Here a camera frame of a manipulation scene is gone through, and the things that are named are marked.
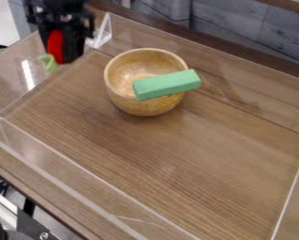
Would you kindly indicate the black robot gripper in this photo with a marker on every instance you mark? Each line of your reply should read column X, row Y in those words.
column 65, row 15

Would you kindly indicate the red plush strawberry green stem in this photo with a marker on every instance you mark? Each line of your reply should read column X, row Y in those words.
column 53, row 58

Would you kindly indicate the green rectangular block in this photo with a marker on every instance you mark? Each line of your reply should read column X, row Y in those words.
column 163, row 85

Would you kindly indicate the clear acrylic tray walls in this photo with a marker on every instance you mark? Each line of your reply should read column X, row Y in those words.
column 207, row 172

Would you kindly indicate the black bracket with bolt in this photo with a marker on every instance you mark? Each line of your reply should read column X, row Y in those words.
column 28, row 226

